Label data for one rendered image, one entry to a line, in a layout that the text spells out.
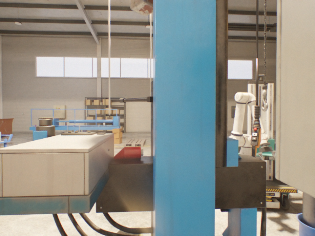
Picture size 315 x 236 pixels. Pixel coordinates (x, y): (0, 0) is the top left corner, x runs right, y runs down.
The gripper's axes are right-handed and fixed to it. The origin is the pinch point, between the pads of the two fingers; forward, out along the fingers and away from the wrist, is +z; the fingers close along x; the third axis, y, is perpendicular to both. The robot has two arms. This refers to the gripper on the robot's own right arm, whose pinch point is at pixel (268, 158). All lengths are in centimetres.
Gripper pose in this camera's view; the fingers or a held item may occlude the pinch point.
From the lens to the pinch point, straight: 249.5
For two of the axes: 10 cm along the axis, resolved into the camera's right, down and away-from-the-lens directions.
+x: -9.9, 1.2, -0.3
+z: 1.2, 9.2, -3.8
